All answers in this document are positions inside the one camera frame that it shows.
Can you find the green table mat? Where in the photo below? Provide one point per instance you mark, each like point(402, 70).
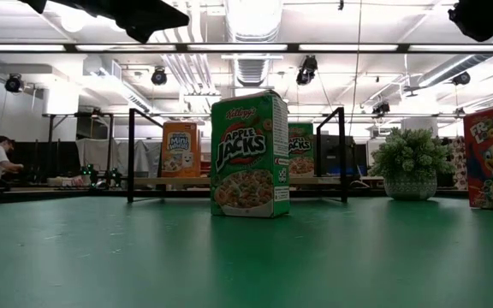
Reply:
point(246, 265)

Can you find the spotted pattern background object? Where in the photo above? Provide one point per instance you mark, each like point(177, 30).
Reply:
point(459, 162)

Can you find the black ceiling mounted camera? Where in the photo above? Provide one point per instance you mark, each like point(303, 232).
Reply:
point(381, 108)
point(158, 77)
point(306, 69)
point(13, 83)
point(460, 78)

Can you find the black computer monitor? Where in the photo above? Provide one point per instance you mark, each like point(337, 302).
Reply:
point(332, 154)

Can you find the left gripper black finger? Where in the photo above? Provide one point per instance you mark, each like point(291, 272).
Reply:
point(165, 13)
point(156, 31)

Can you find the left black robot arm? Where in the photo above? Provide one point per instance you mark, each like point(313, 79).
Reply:
point(79, 4)

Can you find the green Apple Jacks cereal box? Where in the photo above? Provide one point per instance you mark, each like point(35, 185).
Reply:
point(301, 149)
point(246, 162)

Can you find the red Froot Loops cereal box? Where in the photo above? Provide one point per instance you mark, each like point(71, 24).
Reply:
point(488, 162)

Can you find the silver ventilation duct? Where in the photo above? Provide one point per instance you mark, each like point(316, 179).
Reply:
point(251, 64)

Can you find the black metal shelf bracket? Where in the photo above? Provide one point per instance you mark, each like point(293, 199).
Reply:
point(342, 162)
point(131, 162)

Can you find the grey draped cloth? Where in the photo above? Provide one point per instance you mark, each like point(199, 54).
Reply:
point(101, 156)

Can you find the black background robot equipment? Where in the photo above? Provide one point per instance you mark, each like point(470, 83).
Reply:
point(101, 175)

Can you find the orange Mini Wheats cereal box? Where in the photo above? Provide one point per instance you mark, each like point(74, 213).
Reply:
point(180, 149)

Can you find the small potted green plant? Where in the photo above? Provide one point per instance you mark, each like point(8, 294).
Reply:
point(409, 154)

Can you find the black partition panel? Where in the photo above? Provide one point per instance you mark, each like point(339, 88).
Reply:
point(45, 158)

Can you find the black metal table frame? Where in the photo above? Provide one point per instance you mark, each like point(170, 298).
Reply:
point(58, 197)

